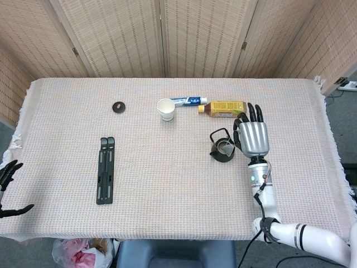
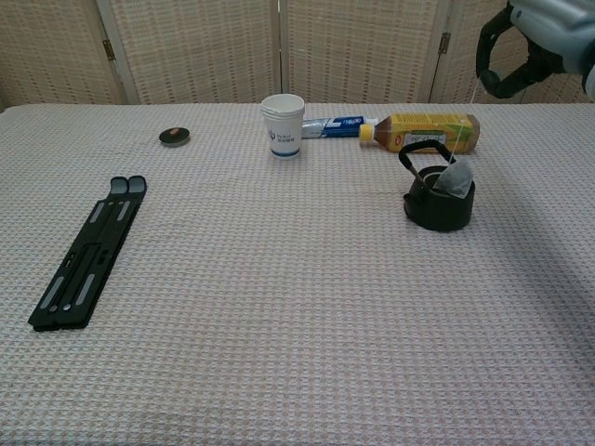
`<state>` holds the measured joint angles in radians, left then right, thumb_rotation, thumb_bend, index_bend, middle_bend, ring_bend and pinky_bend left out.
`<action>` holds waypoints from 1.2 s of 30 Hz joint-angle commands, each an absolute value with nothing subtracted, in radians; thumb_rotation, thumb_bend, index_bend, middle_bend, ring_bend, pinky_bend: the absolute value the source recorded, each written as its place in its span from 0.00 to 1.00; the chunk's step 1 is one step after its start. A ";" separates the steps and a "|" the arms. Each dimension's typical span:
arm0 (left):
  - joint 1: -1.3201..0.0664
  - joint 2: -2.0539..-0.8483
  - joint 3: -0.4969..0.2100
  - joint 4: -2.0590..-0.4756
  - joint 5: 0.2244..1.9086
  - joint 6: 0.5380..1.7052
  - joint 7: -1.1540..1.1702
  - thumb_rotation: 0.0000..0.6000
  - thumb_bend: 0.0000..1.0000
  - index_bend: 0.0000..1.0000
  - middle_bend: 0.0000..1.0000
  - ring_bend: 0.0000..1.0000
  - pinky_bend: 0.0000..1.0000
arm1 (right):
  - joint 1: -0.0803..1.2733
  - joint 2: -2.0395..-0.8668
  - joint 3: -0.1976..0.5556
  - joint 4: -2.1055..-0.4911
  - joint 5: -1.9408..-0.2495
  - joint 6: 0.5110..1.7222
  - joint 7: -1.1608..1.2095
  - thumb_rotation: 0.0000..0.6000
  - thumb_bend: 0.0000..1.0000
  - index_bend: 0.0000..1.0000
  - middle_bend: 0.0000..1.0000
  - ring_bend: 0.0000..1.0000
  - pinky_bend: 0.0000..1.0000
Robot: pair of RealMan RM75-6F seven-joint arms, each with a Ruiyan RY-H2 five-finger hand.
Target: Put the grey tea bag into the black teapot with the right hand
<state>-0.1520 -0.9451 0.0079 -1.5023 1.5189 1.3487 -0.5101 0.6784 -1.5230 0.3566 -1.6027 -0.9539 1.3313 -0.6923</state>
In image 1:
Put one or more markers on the blue white toothpaste tube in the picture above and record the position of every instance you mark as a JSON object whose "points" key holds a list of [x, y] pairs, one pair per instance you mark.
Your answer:
{"points": [[189, 101]]}

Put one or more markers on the white power strip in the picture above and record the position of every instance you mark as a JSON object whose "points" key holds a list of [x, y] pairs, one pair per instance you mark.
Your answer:
{"points": [[350, 86]]}

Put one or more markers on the black cast iron teapot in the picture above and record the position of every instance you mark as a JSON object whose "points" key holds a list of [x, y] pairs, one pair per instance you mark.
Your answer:
{"points": [[216, 155]]}

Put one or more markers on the grey pyramid tea bag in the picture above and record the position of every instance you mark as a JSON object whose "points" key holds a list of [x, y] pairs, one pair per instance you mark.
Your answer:
{"points": [[229, 150]]}

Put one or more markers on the black folded laptop stand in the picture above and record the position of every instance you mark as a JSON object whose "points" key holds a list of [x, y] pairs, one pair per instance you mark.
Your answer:
{"points": [[105, 178]]}

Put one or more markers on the woven folding screen panel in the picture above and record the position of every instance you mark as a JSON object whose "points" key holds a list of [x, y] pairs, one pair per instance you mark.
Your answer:
{"points": [[337, 42], [203, 36], [279, 36], [30, 36], [117, 36], [11, 89]]}

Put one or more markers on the brass screen hinge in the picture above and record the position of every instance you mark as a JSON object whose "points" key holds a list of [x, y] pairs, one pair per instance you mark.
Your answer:
{"points": [[244, 45], [74, 51]]}

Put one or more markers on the white paper cup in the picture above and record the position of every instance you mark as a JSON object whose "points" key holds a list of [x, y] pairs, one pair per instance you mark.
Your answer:
{"points": [[166, 110]]}

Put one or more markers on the white plastic bag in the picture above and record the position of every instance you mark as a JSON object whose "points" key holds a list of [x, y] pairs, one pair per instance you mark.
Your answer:
{"points": [[62, 251]]}

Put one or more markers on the pink plastic bag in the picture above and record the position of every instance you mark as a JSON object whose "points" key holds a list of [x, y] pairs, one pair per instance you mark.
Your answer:
{"points": [[81, 255]]}

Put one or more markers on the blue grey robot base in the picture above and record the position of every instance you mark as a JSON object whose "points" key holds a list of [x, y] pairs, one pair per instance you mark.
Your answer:
{"points": [[175, 254]]}

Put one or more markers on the small black round lid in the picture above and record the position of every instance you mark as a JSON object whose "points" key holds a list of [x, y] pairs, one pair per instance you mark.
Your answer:
{"points": [[118, 107]]}

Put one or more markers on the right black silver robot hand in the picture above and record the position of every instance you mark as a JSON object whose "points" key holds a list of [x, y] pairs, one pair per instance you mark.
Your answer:
{"points": [[253, 136]]}

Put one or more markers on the pale woven tablecloth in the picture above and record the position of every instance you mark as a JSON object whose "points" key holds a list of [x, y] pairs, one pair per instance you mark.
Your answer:
{"points": [[167, 181]]}

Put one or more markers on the yellow label tea bottle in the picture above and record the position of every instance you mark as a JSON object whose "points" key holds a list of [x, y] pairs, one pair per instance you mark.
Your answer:
{"points": [[223, 109]]}

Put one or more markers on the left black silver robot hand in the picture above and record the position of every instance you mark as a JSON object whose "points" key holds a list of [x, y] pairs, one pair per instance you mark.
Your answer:
{"points": [[7, 173]]}

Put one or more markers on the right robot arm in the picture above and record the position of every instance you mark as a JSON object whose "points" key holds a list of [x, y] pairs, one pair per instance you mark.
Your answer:
{"points": [[262, 190]]}

